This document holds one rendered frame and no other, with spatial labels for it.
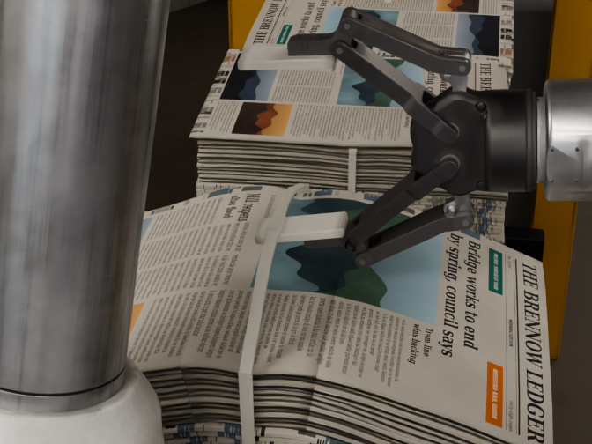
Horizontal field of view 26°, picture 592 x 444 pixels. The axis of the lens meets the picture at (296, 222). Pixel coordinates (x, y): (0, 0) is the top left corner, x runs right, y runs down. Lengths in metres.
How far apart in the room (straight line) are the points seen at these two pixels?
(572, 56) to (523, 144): 1.75
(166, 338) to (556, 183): 0.30
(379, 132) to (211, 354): 0.66
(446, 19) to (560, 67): 0.79
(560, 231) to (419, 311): 1.84
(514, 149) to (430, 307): 0.17
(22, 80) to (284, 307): 0.38
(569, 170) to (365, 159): 0.62
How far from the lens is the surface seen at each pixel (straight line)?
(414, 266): 1.06
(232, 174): 1.54
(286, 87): 1.65
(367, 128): 1.54
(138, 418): 0.75
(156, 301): 1.01
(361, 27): 0.91
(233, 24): 2.69
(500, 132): 0.92
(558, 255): 2.86
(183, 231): 1.11
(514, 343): 1.02
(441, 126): 0.93
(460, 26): 1.88
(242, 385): 0.91
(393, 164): 1.51
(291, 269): 1.02
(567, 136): 0.91
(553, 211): 2.81
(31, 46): 0.65
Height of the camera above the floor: 1.73
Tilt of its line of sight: 30 degrees down
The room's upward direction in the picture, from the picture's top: straight up
